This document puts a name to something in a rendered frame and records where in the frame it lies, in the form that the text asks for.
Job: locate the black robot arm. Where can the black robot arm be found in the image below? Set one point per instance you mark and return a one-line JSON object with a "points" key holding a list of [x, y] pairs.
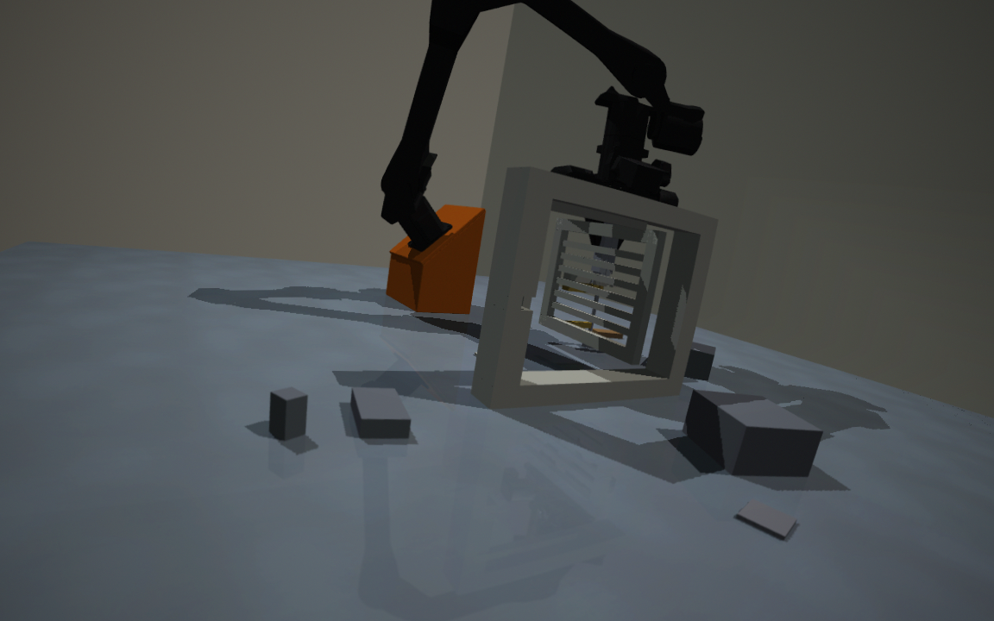
{"points": [[673, 126]]}

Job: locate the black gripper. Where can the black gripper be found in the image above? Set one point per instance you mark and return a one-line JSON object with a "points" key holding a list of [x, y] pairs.
{"points": [[630, 147]]}

